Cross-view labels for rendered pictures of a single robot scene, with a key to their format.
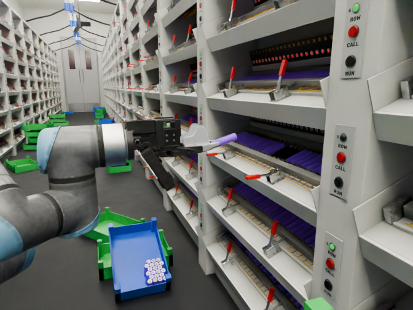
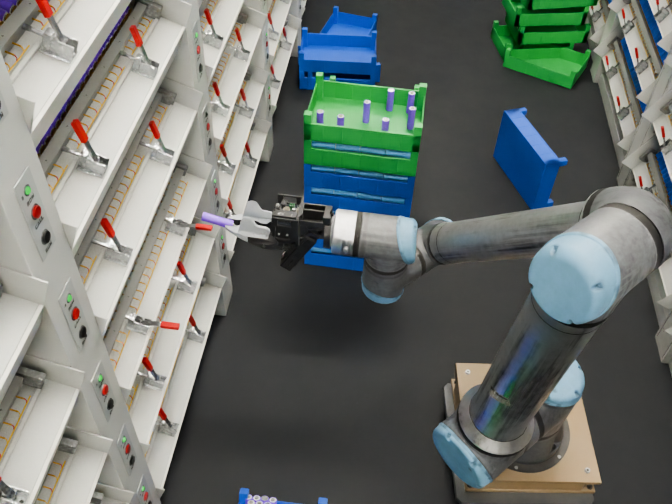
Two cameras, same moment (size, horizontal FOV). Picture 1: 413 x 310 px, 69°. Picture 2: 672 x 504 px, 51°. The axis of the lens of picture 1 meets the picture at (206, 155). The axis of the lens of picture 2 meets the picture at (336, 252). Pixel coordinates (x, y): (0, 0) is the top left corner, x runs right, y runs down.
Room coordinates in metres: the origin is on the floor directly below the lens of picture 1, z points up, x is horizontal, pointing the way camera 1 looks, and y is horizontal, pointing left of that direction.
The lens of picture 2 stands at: (1.54, 0.61, 1.62)
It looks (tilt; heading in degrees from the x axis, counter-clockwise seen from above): 47 degrees down; 205
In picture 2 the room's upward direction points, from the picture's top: 2 degrees clockwise
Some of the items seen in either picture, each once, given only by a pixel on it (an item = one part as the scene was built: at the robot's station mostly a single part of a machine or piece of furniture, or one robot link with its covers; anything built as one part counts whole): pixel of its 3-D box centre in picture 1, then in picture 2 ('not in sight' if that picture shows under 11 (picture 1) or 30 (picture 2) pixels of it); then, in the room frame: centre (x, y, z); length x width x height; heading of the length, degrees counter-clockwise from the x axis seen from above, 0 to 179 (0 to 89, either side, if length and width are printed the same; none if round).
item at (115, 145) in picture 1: (115, 144); (342, 233); (0.64, 0.20, 0.63); 0.10 x 0.05 x 0.09; 20
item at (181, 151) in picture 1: (182, 149); not in sight; (0.67, 0.05, 0.61); 0.09 x 0.05 x 0.02; 105
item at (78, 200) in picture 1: (70, 203); (387, 271); (0.59, 0.28, 0.51); 0.12 x 0.09 x 0.12; 156
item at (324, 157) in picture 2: not in sight; (364, 135); (0.11, 0.00, 0.44); 0.30 x 0.20 x 0.08; 108
